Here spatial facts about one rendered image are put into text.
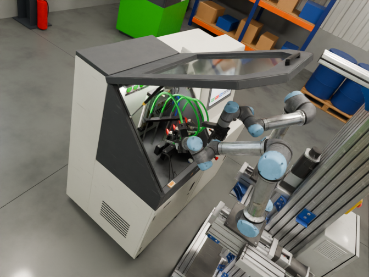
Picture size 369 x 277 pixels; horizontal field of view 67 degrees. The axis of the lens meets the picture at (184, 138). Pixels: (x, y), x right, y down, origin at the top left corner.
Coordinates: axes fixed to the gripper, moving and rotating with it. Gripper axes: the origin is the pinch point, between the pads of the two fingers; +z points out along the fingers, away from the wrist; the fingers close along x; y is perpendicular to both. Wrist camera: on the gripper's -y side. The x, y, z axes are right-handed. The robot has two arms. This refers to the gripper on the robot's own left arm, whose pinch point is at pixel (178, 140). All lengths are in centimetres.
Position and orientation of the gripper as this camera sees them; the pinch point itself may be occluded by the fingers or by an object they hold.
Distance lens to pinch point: 177.0
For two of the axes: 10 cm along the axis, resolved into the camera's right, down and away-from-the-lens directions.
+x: 9.5, -1.5, 2.8
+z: -2.8, 0.2, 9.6
